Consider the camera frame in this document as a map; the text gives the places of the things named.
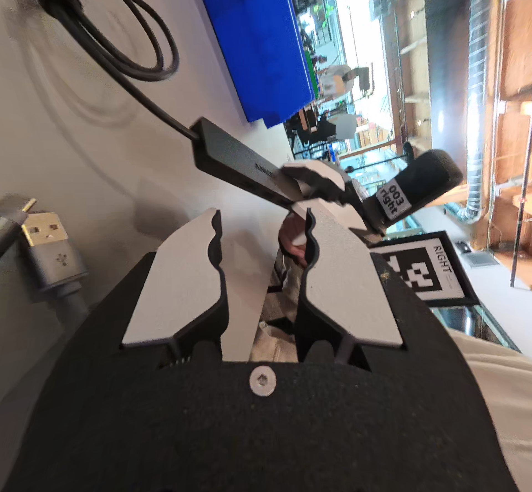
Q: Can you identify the silver ventilation duct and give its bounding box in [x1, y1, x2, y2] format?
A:
[445, 0, 513, 225]

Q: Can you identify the blue plastic bin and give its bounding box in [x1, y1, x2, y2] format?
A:
[187, 0, 316, 129]

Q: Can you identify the green plastic bin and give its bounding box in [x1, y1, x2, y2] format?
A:
[305, 50, 321, 100]

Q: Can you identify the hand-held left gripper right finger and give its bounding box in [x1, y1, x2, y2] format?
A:
[293, 208, 404, 364]

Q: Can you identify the person's right forearm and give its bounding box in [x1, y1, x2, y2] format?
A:
[449, 329, 532, 492]

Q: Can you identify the person's right hand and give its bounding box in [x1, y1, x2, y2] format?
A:
[278, 213, 309, 269]

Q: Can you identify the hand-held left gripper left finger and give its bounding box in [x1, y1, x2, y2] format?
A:
[122, 208, 229, 349]

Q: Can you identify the black usb hub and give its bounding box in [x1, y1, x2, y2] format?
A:
[21, 0, 301, 207]

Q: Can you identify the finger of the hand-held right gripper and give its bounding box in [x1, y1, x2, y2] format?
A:
[291, 200, 386, 246]
[282, 159, 346, 202]

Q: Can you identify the grey usb cable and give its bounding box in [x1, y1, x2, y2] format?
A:
[0, 193, 91, 326]

